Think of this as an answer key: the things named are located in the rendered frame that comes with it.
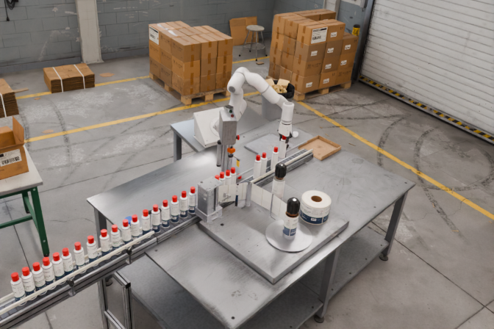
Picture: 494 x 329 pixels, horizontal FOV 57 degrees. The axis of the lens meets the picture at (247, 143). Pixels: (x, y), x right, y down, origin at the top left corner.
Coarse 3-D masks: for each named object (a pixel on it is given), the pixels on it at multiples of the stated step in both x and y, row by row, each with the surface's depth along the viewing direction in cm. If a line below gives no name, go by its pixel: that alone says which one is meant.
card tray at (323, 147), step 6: (312, 138) 422; (318, 138) 428; (324, 138) 423; (306, 144) 417; (312, 144) 419; (318, 144) 419; (324, 144) 420; (330, 144) 421; (336, 144) 416; (318, 150) 410; (324, 150) 411; (330, 150) 412; (336, 150) 408; (318, 156) 400; (324, 156) 397
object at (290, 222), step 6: (294, 198) 286; (288, 204) 284; (294, 204) 282; (288, 210) 286; (294, 210) 284; (288, 216) 289; (294, 216) 288; (288, 222) 289; (294, 222) 288; (288, 228) 291; (294, 228) 292; (282, 234) 298; (288, 234) 293; (294, 234) 295
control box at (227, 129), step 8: (224, 112) 317; (232, 112) 318; (224, 120) 306; (232, 120) 307; (224, 128) 309; (232, 128) 310; (224, 136) 312; (232, 136) 313; (224, 144) 315; (232, 144) 316
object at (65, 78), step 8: (80, 64) 717; (48, 72) 682; (56, 72) 684; (64, 72) 686; (72, 72) 689; (80, 72) 690; (88, 72) 693; (48, 80) 673; (56, 80) 660; (64, 80) 666; (72, 80) 673; (80, 80) 679; (88, 80) 685; (56, 88) 667; (64, 88) 672; (72, 88) 679; (80, 88) 685
